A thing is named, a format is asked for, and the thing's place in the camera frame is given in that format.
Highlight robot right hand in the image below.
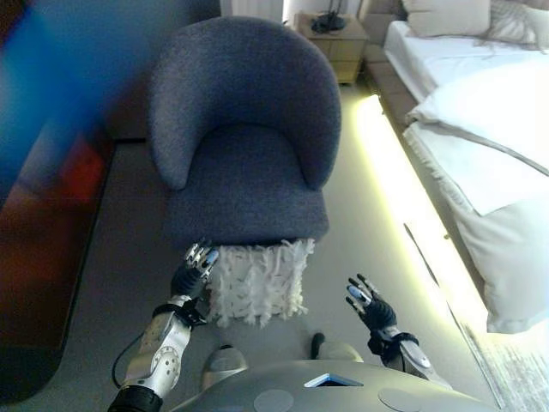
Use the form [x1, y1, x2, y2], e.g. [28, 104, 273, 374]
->
[345, 272, 398, 331]

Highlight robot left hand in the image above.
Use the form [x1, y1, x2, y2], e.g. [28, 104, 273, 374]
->
[170, 238, 220, 301]

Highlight white fringed cushion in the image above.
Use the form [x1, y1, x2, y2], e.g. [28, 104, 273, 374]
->
[205, 238, 317, 330]

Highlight robot right leg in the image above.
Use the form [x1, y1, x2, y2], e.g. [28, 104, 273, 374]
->
[311, 332, 365, 364]

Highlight robot leg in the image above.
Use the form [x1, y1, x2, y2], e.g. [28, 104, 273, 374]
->
[200, 342, 250, 390]
[311, 332, 365, 364]

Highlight robot left leg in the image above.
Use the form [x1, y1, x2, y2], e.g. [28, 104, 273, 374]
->
[200, 342, 250, 390]

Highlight grey robot torso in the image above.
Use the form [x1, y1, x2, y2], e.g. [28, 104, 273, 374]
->
[169, 360, 503, 412]

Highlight grey fabric armchair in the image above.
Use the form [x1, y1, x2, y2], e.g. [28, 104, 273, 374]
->
[148, 15, 343, 250]

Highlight pale grey floor rug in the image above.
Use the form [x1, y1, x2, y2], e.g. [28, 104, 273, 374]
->
[462, 321, 549, 412]

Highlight dark floor rug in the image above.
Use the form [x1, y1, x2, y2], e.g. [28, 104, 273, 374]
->
[0, 141, 115, 404]

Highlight white duvet with grey trim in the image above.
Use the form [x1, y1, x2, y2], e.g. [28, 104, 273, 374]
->
[405, 76, 549, 334]

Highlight bed with white sheet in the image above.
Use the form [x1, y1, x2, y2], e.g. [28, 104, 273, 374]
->
[359, 0, 549, 334]

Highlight light wooden nightstand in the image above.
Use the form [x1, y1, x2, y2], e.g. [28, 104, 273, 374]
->
[293, 12, 370, 87]

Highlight white curtain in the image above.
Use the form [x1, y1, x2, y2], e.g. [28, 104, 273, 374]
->
[219, 0, 284, 21]

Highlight black lamp base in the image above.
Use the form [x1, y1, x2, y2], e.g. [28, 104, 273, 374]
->
[311, 0, 347, 33]

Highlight beige bed pillow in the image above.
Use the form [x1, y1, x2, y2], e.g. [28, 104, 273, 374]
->
[401, 0, 492, 38]

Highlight fringed beige pillow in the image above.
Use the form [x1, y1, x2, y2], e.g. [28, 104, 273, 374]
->
[488, 0, 549, 46]

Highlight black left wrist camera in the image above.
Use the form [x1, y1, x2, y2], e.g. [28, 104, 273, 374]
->
[179, 302, 208, 327]

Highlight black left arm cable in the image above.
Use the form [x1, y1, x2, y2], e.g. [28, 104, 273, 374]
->
[112, 332, 149, 387]

